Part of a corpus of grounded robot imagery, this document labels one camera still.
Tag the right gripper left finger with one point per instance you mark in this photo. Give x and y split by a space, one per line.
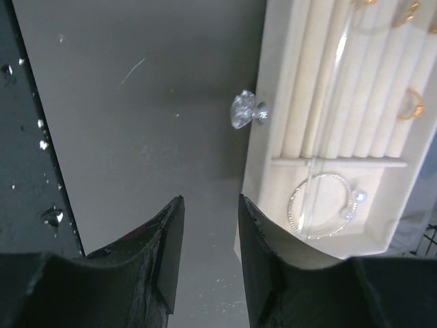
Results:
131 282

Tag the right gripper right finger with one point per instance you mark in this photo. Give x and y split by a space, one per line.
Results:
288 283

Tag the beige jewelry tray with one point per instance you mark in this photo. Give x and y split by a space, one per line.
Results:
298 49

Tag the beige jewelry box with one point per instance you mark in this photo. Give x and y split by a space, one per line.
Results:
374 130

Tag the black wire dish rack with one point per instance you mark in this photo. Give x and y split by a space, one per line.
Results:
429 241

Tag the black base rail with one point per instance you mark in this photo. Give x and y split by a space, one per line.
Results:
36 214

